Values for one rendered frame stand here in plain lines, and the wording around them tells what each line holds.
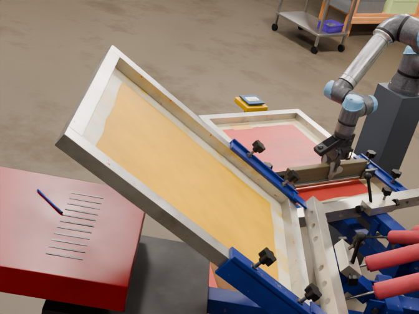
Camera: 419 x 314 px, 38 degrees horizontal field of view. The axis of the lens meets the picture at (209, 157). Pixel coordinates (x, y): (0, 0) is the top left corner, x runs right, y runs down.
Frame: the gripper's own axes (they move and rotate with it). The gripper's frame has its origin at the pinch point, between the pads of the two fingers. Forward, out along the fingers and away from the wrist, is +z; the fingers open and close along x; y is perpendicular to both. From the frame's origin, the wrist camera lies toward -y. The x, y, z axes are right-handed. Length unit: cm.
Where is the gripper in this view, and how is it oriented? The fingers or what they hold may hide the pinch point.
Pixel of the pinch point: (325, 174)
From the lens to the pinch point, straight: 254.5
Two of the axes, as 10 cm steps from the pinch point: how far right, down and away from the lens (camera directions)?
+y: 8.7, -0.8, 4.9
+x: -4.6, -5.1, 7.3
